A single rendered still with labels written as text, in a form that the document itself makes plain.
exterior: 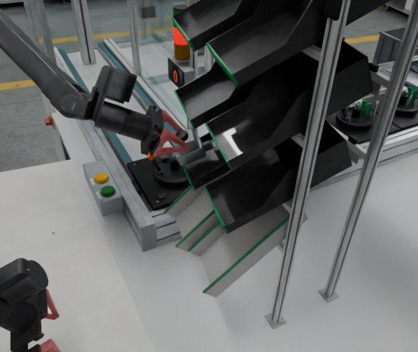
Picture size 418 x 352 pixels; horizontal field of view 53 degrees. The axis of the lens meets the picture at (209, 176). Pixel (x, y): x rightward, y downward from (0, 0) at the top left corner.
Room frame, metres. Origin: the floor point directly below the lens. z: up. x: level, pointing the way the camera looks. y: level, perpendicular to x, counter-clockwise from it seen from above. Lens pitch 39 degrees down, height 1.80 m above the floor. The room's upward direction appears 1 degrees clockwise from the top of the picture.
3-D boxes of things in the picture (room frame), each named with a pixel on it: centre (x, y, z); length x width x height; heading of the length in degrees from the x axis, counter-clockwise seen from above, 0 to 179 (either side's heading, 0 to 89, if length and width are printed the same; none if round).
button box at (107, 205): (1.02, 0.34, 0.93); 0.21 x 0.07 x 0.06; 28
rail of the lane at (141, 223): (1.22, 0.37, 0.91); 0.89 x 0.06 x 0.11; 28
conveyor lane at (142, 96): (1.32, 0.23, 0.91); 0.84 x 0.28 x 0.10; 28
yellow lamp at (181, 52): (1.27, 0.09, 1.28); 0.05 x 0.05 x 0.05
